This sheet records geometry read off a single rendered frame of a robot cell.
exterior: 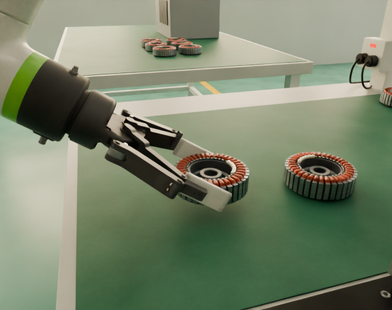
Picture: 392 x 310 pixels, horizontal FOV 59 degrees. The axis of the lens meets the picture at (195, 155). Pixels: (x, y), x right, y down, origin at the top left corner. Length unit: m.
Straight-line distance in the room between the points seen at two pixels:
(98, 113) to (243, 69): 1.11
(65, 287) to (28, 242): 1.37
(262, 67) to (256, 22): 3.49
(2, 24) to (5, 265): 1.36
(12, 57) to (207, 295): 0.34
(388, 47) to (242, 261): 0.90
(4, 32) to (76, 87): 0.09
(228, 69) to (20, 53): 1.10
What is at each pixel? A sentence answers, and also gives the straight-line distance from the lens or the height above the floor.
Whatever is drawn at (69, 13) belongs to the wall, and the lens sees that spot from 4.50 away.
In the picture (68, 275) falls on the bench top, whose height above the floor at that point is 0.75.
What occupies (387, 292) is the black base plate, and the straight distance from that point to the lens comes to 0.42.
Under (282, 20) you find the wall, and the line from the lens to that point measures 5.19.
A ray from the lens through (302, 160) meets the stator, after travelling 0.61.
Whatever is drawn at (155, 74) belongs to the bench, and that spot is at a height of 0.74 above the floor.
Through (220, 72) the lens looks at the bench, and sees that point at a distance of 1.46.
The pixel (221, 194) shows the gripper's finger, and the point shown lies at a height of 0.80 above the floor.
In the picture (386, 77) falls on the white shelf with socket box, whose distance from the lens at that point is 1.25.
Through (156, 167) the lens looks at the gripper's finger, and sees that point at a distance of 0.41.
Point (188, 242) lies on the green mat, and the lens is 0.46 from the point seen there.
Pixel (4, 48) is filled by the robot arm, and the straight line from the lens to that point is 0.46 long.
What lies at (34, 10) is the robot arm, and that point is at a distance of 0.48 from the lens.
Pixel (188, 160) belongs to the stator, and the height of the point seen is 0.81.
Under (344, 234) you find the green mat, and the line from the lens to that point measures 0.51.
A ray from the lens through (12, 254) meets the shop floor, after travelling 1.76.
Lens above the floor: 1.05
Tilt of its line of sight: 26 degrees down
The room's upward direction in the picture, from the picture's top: straight up
